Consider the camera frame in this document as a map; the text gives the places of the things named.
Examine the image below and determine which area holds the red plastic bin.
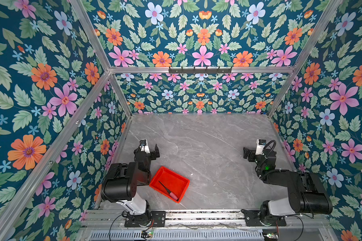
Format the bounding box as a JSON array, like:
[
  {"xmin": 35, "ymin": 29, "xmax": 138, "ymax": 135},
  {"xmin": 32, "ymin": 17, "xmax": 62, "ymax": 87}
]
[{"xmin": 149, "ymin": 166, "xmax": 190, "ymax": 203}]

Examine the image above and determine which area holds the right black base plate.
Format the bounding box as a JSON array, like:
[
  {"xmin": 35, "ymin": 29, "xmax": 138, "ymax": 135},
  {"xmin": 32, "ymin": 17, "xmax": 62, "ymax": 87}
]
[{"xmin": 241, "ymin": 209, "xmax": 287, "ymax": 227}]

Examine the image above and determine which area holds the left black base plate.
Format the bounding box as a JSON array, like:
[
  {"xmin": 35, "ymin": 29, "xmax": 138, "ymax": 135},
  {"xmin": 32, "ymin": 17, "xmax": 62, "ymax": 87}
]
[{"xmin": 124, "ymin": 211, "xmax": 167, "ymax": 228}]

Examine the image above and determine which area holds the black wall hook rail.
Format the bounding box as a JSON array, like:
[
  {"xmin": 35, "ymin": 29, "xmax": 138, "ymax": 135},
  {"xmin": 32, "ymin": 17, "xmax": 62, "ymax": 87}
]
[{"xmin": 168, "ymin": 66, "xmax": 232, "ymax": 75}]

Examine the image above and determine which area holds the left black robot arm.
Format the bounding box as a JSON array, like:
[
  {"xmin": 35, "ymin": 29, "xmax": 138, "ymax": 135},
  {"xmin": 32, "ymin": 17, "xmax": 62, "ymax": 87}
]
[{"xmin": 100, "ymin": 140, "xmax": 160, "ymax": 227}]

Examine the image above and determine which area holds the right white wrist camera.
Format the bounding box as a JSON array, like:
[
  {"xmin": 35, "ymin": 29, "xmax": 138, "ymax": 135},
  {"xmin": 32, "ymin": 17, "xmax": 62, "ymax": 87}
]
[{"xmin": 255, "ymin": 139, "xmax": 266, "ymax": 155}]

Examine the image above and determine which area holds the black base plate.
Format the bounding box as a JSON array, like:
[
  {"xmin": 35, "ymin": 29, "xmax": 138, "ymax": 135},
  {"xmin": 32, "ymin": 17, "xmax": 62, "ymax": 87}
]
[
  {"xmin": 241, "ymin": 209, "xmax": 287, "ymax": 227},
  {"xmin": 124, "ymin": 211, "xmax": 167, "ymax": 228}
]

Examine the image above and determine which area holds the aluminium front mounting rail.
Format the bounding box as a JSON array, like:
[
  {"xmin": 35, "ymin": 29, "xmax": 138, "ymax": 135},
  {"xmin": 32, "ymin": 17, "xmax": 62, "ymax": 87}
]
[{"xmin": 81, "ymin": 209, "xmax": 332, "ymax": 230}]

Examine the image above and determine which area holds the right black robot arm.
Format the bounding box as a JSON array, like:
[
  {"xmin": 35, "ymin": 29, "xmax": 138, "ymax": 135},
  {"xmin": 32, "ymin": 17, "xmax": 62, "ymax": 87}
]
[{"xmin": 242, "ymin": 147, "xmax": 333, "ymax": 226}]

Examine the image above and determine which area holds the pink handled screwdriver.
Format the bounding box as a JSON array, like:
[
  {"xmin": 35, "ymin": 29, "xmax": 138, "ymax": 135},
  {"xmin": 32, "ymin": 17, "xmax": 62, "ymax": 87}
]
[{"xmin": 159, "ymin": 182, "xmax": 179, "ymax": 201}]

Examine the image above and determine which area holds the white perforated cable duct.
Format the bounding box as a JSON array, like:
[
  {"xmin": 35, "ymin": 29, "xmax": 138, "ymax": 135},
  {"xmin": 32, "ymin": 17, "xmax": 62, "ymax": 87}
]
[{"xmin": 89, "ymin": 230, "xmax": 264, "ymax": 241}]

